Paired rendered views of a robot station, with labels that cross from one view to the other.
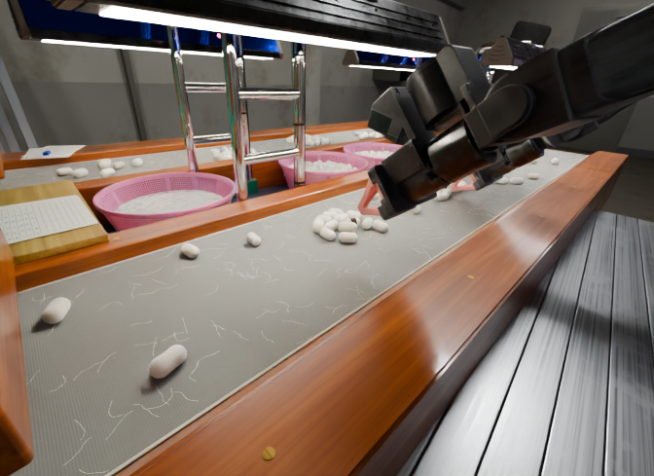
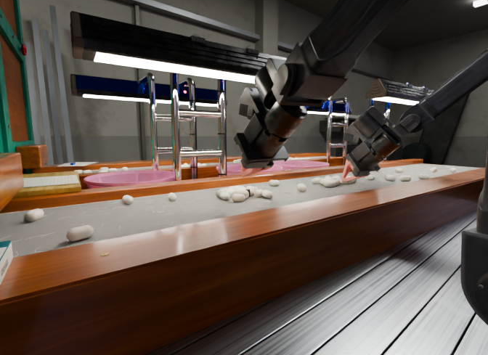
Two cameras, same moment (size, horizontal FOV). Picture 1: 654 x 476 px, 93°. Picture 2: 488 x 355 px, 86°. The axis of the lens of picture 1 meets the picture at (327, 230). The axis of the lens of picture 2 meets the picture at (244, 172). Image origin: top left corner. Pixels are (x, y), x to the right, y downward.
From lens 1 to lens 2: 0.23 m
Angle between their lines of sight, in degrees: 22
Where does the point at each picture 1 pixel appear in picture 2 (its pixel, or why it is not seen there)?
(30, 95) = (80, 144)
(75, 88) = (107, 139)
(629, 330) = not seen: hidden behind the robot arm
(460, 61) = (274, 64)
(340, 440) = (150, 254)
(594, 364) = (424, 287)
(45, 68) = (93, 128)
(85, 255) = (63, 195)
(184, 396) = not seen: hidden behind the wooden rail
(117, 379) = (48, 240)
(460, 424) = (279, 307)
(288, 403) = (132, 242)
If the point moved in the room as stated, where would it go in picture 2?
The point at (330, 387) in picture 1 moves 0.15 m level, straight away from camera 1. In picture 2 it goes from (163, 239) to (208, 207)
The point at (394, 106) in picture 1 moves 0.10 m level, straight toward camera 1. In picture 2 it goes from (248, 97) to (225, 88)
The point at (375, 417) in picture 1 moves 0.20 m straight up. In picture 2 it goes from (181, 249) to (174, 62)
